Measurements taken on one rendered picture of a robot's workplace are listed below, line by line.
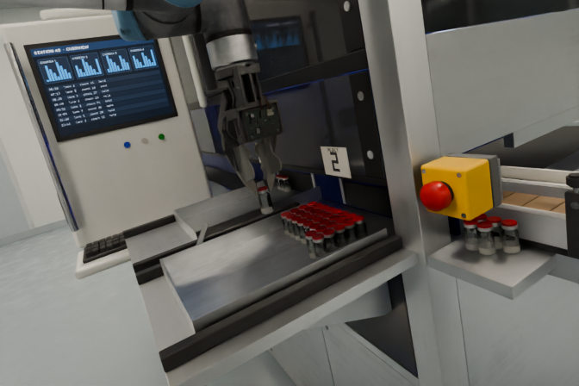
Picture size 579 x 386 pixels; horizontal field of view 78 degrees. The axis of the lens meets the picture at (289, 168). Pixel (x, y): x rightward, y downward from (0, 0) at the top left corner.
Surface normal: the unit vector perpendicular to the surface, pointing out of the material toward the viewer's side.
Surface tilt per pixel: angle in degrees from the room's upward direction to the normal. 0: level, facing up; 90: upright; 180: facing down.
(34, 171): 90
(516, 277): 0
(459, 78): 90
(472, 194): 90
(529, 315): 90
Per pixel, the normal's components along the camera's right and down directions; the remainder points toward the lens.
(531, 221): -0.85, 0.28
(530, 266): -0.21, -0.96
